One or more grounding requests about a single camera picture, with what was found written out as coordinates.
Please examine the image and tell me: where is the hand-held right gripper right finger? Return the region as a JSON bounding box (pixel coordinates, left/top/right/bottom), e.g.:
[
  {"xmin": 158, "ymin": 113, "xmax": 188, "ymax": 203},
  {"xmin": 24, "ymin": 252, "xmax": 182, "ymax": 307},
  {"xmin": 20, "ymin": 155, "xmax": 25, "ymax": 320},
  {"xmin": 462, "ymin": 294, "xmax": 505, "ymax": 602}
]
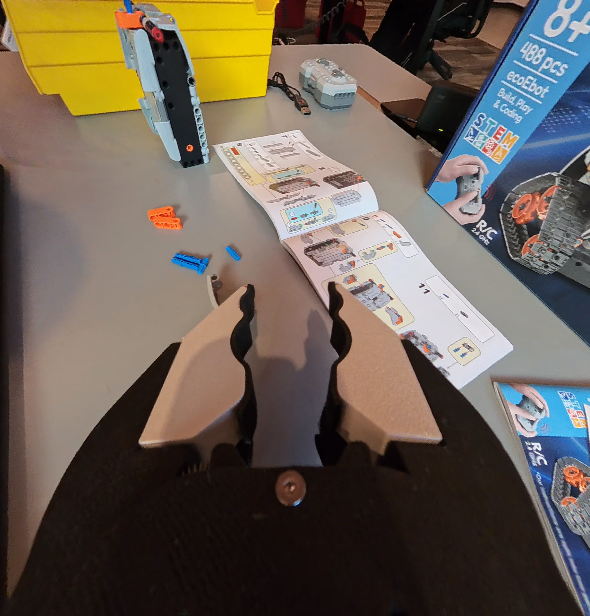
[{"xmin": 316, "ymin": 281, "xmax": 444, "ymax": 466}]

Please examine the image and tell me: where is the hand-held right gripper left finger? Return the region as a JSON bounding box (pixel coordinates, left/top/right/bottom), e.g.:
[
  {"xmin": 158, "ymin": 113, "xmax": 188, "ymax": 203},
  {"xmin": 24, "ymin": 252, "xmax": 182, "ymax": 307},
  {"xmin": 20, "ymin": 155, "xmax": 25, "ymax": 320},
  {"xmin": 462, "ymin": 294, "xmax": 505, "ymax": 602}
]
[{"xmin": 138, "ymin": 284, "xmax": 256, "ymax": 465}]

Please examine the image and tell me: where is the instruction booklet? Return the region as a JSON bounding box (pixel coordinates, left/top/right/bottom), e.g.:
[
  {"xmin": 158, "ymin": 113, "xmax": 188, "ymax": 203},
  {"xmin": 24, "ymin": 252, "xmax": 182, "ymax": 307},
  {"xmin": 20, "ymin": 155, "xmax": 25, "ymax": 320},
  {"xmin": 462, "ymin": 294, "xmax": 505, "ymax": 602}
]
[{"xmin": 213, "ymin": 130, "xmax": 513, "ymax": 389}]

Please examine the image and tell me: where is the grey black robot body model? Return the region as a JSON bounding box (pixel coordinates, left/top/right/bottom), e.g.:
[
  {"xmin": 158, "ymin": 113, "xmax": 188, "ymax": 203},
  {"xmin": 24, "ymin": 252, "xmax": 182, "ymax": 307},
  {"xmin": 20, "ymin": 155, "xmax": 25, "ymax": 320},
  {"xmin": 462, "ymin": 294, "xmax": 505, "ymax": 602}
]
[{"xmin": 114, "ymin": 0, "xmax": 210, "ymax": 169}]

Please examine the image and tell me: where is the blue closed booklet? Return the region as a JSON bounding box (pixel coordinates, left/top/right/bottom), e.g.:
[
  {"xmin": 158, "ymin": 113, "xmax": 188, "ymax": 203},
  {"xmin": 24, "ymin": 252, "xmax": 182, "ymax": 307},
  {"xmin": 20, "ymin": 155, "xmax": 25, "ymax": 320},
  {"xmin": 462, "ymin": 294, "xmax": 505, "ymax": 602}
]
[{"xmin": 494, "ymin": 382, "xmax": 590, "ymax": 616}]

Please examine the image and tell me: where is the black electronic device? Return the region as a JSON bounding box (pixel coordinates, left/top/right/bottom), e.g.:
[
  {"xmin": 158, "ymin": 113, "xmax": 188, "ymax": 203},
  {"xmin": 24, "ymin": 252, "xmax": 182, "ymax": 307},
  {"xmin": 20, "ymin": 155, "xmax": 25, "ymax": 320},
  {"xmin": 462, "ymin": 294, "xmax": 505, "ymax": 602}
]
[{"xmin": 381, "ymin": 84, "xmax": 478, "ymax": 145}]

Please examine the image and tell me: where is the blue robot kit box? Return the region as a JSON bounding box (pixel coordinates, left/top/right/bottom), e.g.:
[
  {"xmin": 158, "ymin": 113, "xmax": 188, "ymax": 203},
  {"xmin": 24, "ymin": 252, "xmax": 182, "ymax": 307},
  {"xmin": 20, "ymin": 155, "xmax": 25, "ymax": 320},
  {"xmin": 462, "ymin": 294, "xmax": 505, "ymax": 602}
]
[{"xmin": 426, "ymin": 0, "xmax": 590, "ymax": 359}]

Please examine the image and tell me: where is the grey battery box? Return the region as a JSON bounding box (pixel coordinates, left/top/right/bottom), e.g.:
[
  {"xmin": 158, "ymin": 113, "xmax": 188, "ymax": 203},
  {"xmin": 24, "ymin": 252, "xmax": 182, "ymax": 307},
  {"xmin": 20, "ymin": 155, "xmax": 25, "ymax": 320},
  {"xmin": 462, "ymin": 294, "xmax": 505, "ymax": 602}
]
[{"xmin": 299, "ymin": 59, "xmax": 358, "ymax": 109}]

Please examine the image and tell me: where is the black office chair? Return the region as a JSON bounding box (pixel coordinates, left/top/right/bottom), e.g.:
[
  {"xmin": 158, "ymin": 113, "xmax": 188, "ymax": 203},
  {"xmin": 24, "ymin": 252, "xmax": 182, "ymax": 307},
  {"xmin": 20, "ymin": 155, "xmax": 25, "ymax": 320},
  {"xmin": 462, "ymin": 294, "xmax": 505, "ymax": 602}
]
[{"xmin": 372, "ymin": 0, "xmax": 493, "ymax": 80}]

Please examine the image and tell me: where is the red bag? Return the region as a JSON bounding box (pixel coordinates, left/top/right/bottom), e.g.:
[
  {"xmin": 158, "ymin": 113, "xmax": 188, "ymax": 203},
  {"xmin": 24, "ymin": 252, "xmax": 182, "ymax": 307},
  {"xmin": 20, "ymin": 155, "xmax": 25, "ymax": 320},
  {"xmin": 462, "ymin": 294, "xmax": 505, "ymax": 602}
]
[
  {"xmin": 276, "ymin": 0, "xmax": 307, "ymax": 30},
  {"xmin": 319, "ymin": 0, "xmax": 368, "ymax": 41}
]

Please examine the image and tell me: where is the black usb cable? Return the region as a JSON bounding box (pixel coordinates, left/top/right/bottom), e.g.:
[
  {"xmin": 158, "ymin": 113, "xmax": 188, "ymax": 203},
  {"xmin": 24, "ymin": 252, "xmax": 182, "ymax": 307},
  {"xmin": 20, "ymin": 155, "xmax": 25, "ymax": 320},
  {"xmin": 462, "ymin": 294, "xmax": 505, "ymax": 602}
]
[{"xmin": 267, "ymin": 72, "xmax": 311, "ymax": 116}]

